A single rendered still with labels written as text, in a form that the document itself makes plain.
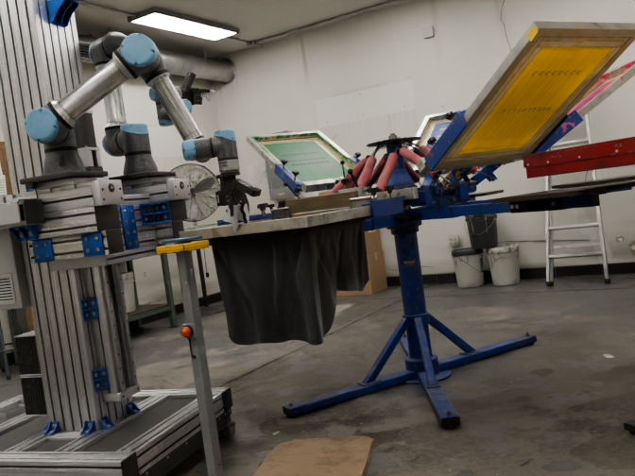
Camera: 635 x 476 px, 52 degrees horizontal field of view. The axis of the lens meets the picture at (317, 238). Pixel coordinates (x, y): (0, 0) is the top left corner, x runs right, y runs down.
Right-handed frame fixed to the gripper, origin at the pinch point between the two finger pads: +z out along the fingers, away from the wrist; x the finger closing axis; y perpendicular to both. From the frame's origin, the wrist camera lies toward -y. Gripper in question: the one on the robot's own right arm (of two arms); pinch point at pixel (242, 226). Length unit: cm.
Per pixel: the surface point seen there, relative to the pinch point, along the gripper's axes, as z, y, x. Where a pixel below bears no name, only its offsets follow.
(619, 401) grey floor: 98, -103, -113
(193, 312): 26.8, 10.0, 20.8
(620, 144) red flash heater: -11, -122, -46
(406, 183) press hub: -9, -7, -138
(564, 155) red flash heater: -10, -102, -58
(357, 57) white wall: -158, 174, -471
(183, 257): 7.6, 10.4, 21.1
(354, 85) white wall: -129, 182, -471
